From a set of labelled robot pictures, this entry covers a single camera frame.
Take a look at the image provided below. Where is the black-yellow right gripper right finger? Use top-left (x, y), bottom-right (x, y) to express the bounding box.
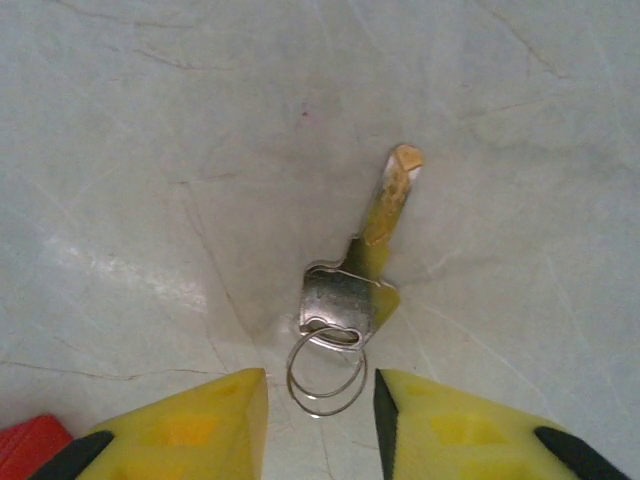
top-left (373, 368), bottom-right (632, 480)

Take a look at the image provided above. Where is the black-yellow right gripper left finger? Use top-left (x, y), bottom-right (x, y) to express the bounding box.
top-left (29, 367), bottom-right (271, 480)

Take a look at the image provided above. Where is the red padlock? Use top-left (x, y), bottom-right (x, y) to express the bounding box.
top-left (0, 414), bottom-right (74, 480)

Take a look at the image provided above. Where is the silver key with ring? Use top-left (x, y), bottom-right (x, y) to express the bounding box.
top-left (286, 144), bottom-right (426, 418)

